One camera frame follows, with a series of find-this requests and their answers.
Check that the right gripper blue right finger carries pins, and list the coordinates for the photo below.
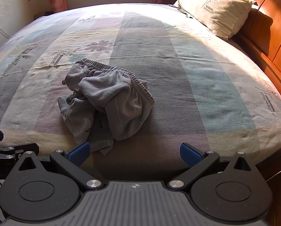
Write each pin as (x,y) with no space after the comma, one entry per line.
(199,163)

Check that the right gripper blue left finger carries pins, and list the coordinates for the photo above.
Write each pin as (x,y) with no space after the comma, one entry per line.
(69,163)

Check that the grey pyjama trousers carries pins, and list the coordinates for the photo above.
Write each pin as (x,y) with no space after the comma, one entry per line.
(107,104)

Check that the orange wooden headboard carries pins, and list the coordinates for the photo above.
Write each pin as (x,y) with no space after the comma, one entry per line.
(260,38)

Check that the beige pillow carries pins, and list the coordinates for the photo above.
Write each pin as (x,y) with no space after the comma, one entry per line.
(223,17)

